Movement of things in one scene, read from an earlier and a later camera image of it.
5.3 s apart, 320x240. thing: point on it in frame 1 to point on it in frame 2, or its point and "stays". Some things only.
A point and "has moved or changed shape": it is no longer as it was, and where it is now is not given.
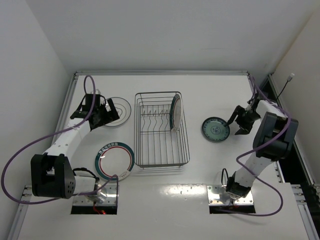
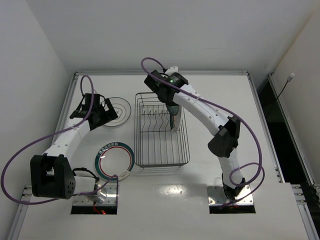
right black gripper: [243, 120] to [171, 107]
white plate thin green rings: [123, 109] stays
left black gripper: [104, 115] stays
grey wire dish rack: [156, 144] stays
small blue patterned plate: [215, 129] has moved or changed shape
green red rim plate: [114, 158] stays
